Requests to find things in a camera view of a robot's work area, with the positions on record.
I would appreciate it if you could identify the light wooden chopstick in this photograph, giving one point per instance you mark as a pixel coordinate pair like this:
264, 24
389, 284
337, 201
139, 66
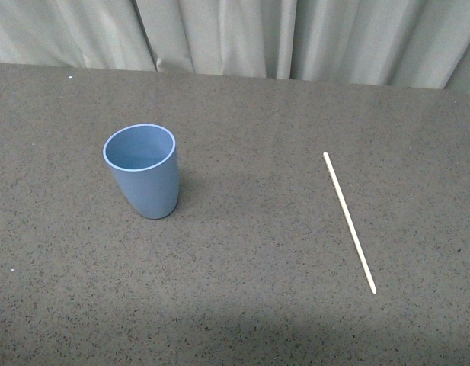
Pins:
349, 221

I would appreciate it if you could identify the grey-green curtain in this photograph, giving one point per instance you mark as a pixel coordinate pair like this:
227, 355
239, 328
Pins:
422, 44

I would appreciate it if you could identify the blue plastic cup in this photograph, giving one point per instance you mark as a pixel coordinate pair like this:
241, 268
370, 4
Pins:
143, 160

